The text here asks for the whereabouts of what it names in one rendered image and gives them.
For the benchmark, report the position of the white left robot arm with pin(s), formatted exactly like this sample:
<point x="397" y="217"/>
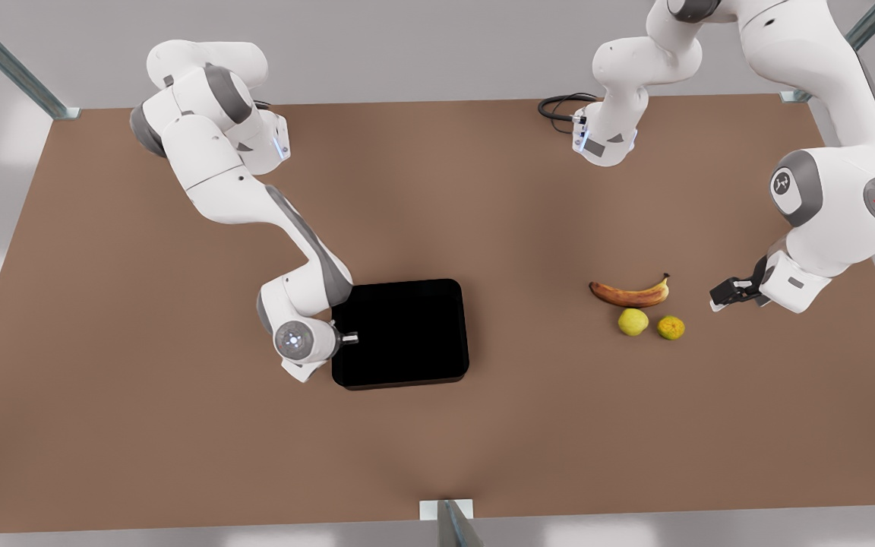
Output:
<point x="840" y="190"/>

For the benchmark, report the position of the brown-spotted yellow banana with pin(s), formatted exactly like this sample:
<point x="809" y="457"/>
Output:
<point x="627" y="295"/>

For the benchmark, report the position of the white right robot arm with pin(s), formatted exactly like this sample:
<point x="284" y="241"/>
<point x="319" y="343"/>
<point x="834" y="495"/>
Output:
<point x="217" y="175"/>

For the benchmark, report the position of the black rectangular tray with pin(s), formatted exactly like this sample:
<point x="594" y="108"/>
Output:
<point x="407" y="334"/>

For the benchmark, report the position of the silver frame post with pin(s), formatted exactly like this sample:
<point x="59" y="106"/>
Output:
<point x="4" y="57"/>
<point x="449" y="520"/>
<point x="867" y="30"/>

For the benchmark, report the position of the yellow-orange round fruit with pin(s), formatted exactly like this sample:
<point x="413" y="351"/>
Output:
<point x="671" y="327"/>

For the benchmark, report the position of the yellow-green round fruit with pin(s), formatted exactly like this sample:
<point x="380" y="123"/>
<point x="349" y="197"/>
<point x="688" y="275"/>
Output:
<point x="633" y="321"/>

